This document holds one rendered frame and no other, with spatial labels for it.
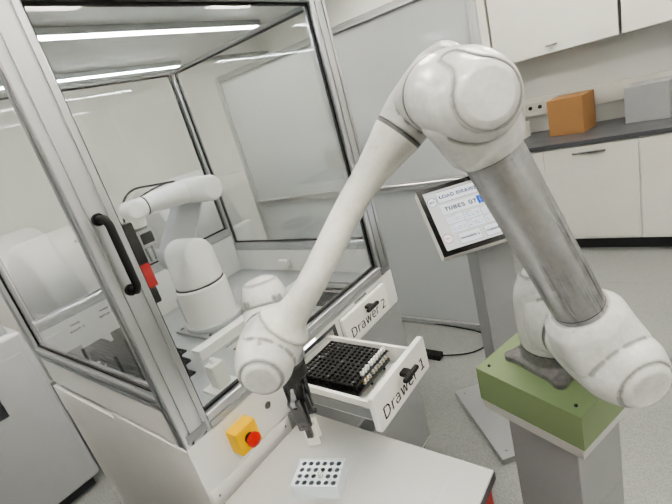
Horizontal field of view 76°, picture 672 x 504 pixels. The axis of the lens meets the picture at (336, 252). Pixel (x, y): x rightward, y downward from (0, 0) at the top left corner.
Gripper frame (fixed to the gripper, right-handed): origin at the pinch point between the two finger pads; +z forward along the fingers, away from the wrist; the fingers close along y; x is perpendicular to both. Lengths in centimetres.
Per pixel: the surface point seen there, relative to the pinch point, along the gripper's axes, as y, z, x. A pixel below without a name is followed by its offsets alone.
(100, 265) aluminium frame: -3, -53, 30
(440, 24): 169, -95, -80
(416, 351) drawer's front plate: 24.7, 0.3, -29.0
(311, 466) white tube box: 0.6, 11.5, 3.5
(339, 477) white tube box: -4.6, 11.1, -4.1
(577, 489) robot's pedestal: 3, 35, -61
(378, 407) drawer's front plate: 6.1, 1.9, -16.5
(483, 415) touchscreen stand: 91, 88, -53
